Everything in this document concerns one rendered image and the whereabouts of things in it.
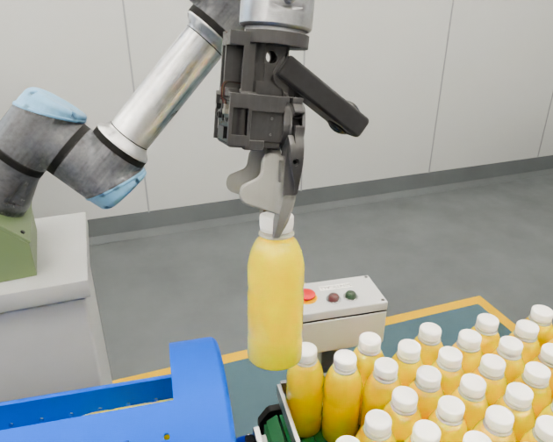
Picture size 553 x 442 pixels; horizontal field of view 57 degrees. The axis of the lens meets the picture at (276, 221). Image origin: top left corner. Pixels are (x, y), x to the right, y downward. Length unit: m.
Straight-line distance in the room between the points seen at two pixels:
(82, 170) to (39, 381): 0.44
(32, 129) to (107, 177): 0.15
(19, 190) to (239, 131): 0.64
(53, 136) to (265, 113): 0.57
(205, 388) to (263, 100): 0.34
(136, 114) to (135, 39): 2.37
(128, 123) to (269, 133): 0.52
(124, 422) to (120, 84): 2.91
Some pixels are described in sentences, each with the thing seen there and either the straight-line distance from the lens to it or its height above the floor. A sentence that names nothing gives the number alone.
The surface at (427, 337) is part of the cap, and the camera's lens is 0.98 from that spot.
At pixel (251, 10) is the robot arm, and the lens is 0.53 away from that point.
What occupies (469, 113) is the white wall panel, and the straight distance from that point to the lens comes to 4.50.
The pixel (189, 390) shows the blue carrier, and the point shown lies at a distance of 0.64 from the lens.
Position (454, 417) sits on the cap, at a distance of 0.85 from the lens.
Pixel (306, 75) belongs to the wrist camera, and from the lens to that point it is 0.54.
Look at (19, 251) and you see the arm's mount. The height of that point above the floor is 1.21.
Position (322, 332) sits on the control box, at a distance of 1.00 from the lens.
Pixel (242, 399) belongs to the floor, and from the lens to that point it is 2.34.
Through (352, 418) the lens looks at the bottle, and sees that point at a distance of 0.96.
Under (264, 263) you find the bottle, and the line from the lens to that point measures 0.56.
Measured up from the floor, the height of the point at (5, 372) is 0.97.
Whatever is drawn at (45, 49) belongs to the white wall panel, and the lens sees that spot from 3.37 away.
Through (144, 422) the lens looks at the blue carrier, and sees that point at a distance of 0.63.
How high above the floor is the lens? 1.67
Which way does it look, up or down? 26 degrees down
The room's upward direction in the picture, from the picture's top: straight up
